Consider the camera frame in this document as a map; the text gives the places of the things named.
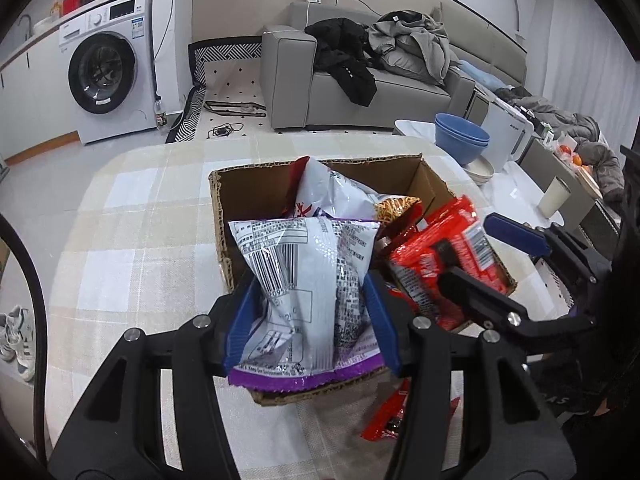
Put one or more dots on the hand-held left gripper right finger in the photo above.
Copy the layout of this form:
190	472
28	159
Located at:
382	325

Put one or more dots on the plastic bottle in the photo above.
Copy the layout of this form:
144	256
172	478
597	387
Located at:
160	117

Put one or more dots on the brown grey coat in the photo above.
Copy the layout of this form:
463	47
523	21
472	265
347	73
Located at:
602	165

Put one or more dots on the white cup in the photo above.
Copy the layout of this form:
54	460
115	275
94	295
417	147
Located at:
552	200

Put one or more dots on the white sneaker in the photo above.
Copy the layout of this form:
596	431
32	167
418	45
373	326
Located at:
12	335
26	367

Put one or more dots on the grey sofa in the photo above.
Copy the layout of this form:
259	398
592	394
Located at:
290	85

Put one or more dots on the dark grey coat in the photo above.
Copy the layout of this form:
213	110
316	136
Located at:
550	110

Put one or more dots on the silver purple snack bag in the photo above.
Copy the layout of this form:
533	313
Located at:
300	285

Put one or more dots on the white washing machine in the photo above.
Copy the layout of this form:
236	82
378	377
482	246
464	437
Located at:
110	75

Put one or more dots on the white bowl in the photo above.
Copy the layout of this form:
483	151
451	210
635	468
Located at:
482	172

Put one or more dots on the blue bowl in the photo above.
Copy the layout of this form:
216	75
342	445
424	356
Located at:
455	135
482	150

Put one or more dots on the red box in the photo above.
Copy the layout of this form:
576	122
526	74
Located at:
77	2

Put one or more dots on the metal faucet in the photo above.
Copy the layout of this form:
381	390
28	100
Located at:
26	22

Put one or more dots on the silver red noodle snack bag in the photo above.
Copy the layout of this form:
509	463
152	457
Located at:
330	190

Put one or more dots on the black jacket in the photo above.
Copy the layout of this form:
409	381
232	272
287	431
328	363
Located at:
350	70

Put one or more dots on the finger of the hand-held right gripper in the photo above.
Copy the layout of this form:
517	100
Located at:
475	300
515	232

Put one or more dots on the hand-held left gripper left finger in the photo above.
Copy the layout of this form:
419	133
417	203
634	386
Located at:
242	325

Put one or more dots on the light blue cloth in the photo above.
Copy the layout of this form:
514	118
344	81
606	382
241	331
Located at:
480	77

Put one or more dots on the orange fruit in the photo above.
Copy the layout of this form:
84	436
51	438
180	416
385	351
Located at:
575	159

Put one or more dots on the brown cardboard box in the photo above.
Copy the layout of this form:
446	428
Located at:
250	195

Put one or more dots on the white electric kettle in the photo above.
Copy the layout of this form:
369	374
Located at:
505	130

